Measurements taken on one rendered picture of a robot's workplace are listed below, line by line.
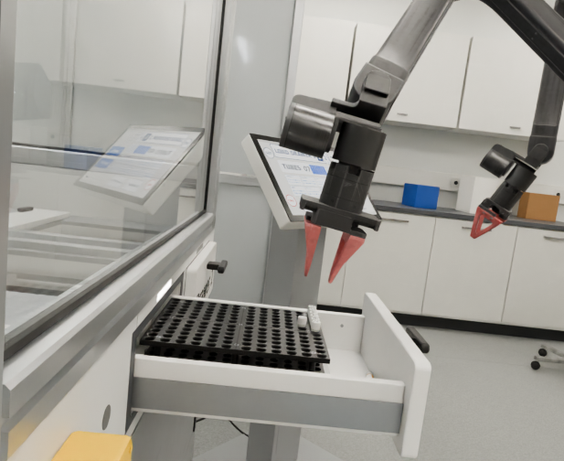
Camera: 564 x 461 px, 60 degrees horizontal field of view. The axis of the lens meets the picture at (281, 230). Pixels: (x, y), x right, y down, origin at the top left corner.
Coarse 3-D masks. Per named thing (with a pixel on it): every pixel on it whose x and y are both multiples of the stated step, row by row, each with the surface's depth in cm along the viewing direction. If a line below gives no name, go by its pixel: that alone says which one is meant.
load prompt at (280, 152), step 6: (270, 144) 151; (276, 150) 151; (282, 150) 154; (288, 150) 156; (276, 156) 150; (282, 156) 152; (288, 156) 154; (294, 156) 157; (300, 156) 159; (306, 156) 162; (312, 156) 165; (324, 156) 171; (318, 162) 166; (324, 162) 169; (330, 162) 172
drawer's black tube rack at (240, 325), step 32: (160, 320) 63; (192, 320) 65; (224, 320) 66; (256, 320) 68; (288, 320) 70; (160, 352) 58; (192, 352) 62; (224, 352) 57; (256, 352) 57; (288, 352) 58
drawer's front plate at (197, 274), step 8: (208, 248) 101; (216, 248) 110; (200, 256) 92; (208, 256) 97; (192, 264) 85; (200, 264) 86; (192, 272) 82; (200, 272) 87; (208, 272) 100; (192, 280) 82; (200, 280) 88; (208, 280) 102; (192, 288) 82; (200, 288) 89; (208, 288) 104; (192, 296) 82; (200, 296) 91
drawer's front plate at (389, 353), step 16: (368, 304) 76; (368, 320) 75; (384, 320) 66; (368, 336) 74; (384, 336) 65; (400, 336) 59; (368, 352) 73; (384, 352) 64; (400, 352) 57; (416, 352) 54; (368, 368) 71; (384, 368) 63; (400, 368) 56; (416, 368) 51; (416, 384) 52; (416, 400) 52; (416, 416) 52; (400, 432) 54; (416, 432) 52; (400, 448) 53; (416, 448) 53
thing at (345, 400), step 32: (320, 320) 77; (352, 320) 77; (352, 352) 77; (160, 384) 53; (192, 384) 53; (224, 384) 53; (256, 384) 53; (288, 384) 53; (320, 384) 53; (352, 384) 53; (384, 384) 54; (224, 416) 54; (256, 416) 54; (288, 416) 54; (320, 416) 54; (352, 416) 54; (384, 416) 54
